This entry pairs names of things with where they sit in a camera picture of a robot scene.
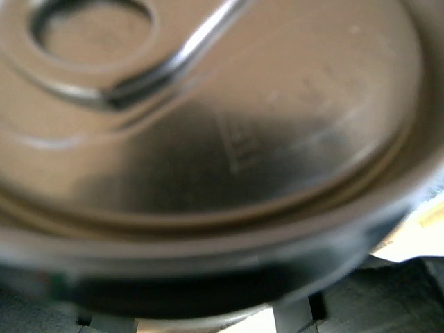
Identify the black can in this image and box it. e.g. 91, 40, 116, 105
1, 1, 443, 321

